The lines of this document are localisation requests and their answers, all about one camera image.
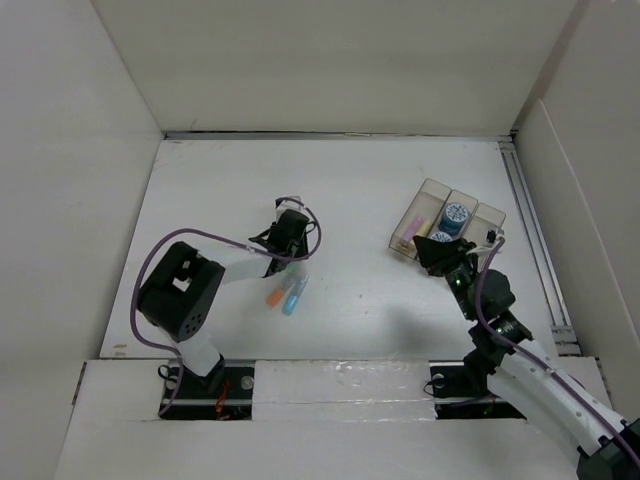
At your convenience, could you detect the blue highlighter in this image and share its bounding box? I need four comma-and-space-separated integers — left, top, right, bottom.
282, 274, 309, 316

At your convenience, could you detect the orange highlighter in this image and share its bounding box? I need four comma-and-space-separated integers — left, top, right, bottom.
266, 276, 295, 307

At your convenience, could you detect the clear three-compartment organizer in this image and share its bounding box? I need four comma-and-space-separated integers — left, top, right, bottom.
388, 178, 506, 260

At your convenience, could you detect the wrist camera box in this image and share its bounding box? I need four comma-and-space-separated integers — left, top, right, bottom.
482, 229, 504, 248
275, 196, 302, 214

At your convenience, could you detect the pink highlighter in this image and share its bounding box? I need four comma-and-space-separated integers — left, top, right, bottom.
402, 216, 424, 243

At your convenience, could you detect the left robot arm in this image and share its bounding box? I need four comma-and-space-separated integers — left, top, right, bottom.
130, 208, 321, 397

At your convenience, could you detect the yellow highlighter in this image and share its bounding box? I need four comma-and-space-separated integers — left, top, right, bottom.
415, 220, 431, 237

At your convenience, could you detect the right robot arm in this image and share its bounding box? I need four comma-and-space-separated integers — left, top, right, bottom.
414, 235, 639, 479

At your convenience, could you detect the blue patterned tape roll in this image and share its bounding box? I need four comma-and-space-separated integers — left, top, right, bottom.
429, 231, 452, 243

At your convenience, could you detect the aluminium rail right side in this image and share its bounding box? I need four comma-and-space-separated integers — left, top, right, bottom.
499, 141, 583, 357

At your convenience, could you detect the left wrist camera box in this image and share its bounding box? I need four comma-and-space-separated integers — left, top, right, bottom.
275, 196, 302, 214

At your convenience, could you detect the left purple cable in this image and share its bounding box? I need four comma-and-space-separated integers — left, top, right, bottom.
130, 204, 322, 419

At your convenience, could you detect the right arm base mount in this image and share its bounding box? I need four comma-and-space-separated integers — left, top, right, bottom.
423, 350, 525, 420

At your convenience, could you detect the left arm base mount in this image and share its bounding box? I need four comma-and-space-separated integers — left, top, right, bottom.
157, 360, 256, 421

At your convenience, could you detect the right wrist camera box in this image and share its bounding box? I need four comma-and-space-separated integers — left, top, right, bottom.
482, 229, 504, 248

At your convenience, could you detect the green highlighter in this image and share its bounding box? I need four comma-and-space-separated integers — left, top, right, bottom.
285, 263, 301, 275

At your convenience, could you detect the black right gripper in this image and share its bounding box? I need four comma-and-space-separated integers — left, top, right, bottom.
411, 234, 477, 320

